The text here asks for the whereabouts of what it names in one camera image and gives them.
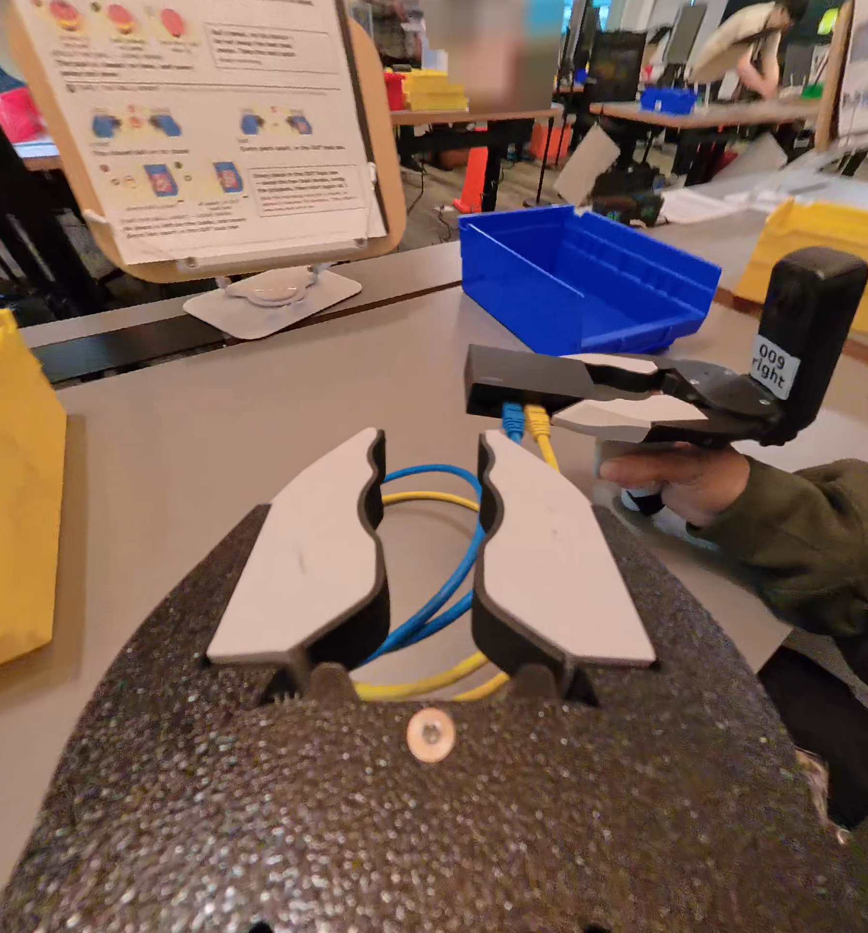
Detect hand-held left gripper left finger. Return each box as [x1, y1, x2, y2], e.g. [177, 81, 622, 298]
[207, 428, 393, 675]

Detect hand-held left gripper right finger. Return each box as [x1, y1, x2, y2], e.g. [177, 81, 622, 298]
[470, 430, 659, 675]

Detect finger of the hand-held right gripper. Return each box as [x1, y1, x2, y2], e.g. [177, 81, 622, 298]
[551, 397, 712, 446]
[561, 353, 672, 399]

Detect yellow ethernet cable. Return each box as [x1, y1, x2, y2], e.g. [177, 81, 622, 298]
[352, 404, 560, 703]

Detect black network switch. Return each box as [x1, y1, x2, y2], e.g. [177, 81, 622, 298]
[465, 345, 595, 418]

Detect blue ethernet cable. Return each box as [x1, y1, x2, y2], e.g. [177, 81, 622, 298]
[354, 402, 526, 668]

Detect yellow plastic bin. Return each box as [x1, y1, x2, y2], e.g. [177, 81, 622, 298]
[733, 197, 868, 347]
[0, 308, 68, 679]

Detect person's right forearm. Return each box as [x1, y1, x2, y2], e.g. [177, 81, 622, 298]
[685, 458, 868, 639]

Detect person's right hand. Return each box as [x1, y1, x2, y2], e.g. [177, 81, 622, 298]
[599, 446, 752, 529]

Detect blue plastic bin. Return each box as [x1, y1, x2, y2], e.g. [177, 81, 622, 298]
[458, 204, 723, 357]

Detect grey tilted panel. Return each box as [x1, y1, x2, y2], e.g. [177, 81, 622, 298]
[554, 124, 622, 207]

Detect long wooden background desk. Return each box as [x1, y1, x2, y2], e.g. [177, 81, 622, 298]
[589, 97, 823, 183]

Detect orange traffic cone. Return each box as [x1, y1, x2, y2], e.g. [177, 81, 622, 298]
[453, 146, 490, 214]

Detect white board stand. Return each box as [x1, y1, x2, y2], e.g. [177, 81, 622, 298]
[182, 264, 364, 341]

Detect small blue bin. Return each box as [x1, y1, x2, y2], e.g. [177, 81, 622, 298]
[639, 86, 698, 117]

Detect wooden poster board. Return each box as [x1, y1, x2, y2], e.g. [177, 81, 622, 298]
[815, 0, 868, 152]

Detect instruction sheet on clipboard stand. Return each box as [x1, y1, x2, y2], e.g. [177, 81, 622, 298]
[4, 0, 408, 284]

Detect stack of yellow bins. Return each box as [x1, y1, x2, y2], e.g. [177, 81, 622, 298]
[401, 69, 470, 112]

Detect person's dark trousers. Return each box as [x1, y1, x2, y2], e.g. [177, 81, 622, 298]
[758, 620, 868, 832]

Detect printed instruction sheet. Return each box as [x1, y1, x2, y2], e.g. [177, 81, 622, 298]
[15, 0, 390, 267]

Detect black desk cable tray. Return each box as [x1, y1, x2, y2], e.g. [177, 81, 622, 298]
[29, 317, 227, 385]

